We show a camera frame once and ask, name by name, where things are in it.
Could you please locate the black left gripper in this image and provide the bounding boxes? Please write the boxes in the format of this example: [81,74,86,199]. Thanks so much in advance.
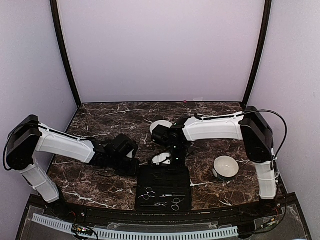
[109,155,141,178]

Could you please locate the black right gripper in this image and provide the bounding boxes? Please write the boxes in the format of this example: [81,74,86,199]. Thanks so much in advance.
[167,143,187,176]

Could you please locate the black zippered tool case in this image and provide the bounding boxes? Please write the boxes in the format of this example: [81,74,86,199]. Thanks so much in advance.
[134,165,192,213]

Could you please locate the silver hair cutting scissors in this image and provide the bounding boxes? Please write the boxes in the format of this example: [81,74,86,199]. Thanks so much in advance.
[138,187,173,201]

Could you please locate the silver thinning scissors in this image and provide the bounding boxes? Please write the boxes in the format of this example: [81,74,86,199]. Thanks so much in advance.
[153,197,184,212]

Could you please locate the black hair clip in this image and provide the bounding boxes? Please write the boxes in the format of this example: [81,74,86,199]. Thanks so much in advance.
[151,172,184,182]

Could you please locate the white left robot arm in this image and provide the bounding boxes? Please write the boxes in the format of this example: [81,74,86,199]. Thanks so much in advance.
[2,114,140,218]

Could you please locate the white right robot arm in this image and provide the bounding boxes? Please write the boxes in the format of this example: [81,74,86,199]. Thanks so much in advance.
[149,106,280,217]

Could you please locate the plain white bowl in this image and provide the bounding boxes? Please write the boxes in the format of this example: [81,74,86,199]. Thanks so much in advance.
[149,120,173,134]

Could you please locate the white bowl with teal base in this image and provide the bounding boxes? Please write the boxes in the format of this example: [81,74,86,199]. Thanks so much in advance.
[212,155,240,182]

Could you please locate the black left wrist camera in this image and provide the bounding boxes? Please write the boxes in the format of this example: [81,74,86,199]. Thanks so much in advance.
[111,134,139,159]

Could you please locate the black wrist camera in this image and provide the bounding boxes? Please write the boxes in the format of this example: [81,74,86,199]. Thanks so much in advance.
[151,125,170,146]
[111,134,139,159]

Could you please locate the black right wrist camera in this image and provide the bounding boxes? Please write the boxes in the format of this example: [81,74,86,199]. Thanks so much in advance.
[151,125,170,146]

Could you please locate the black right frame post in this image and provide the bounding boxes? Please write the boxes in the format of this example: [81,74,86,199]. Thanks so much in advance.
[241,0,273,109]

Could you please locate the black frame post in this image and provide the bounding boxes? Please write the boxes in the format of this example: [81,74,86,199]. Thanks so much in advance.
[49,0,82,108]
[241,0,273,109]

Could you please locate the black left frame post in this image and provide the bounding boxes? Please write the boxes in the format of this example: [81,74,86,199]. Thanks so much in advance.
[49,0,82,108]

